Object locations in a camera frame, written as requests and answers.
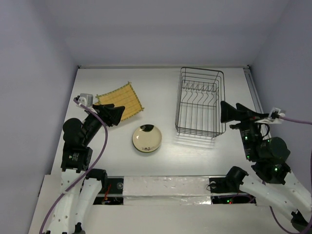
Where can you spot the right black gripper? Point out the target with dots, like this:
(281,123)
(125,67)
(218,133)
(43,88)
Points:
(247,119)

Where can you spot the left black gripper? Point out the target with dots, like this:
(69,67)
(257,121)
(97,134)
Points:
(110,114)

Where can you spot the square bamboo tray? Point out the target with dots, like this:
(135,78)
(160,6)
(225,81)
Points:
(123,96)

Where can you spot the cream patterned plate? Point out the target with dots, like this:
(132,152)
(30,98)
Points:
(147,138)

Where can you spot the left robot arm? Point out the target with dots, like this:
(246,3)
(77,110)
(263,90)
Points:
(80,181)

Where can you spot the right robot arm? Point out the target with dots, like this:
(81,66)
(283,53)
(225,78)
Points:
(279,186)

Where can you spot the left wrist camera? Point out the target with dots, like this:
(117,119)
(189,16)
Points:
(84,99)

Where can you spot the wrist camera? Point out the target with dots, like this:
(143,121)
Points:
(84,99)
(273,117)

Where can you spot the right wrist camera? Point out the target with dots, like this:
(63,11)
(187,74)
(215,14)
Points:
(273,117)

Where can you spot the black wire dish rack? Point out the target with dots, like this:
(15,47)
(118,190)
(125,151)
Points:
(198,110)

